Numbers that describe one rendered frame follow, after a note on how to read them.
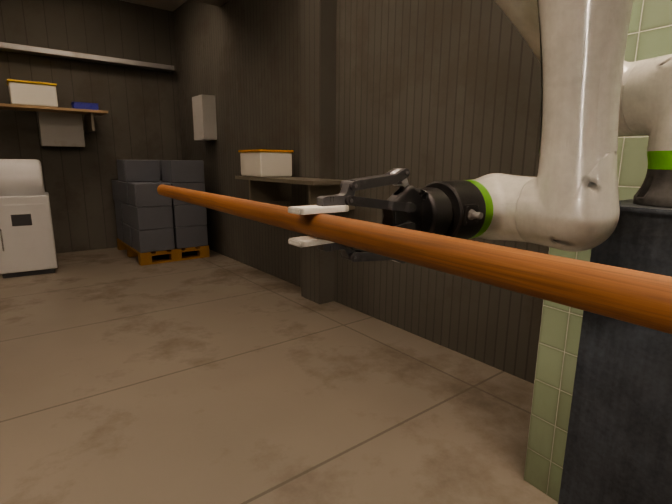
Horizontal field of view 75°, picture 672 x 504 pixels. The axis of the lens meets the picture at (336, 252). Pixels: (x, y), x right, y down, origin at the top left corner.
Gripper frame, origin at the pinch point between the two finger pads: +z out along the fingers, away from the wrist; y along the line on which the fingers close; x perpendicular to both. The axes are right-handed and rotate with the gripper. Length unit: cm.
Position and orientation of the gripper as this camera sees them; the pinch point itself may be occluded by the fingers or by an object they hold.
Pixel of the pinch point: (318, 224)
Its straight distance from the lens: 53.0
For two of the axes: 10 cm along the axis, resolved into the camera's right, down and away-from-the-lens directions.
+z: -8.2, 1.2, -5.5
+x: -5.7, -1.7, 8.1
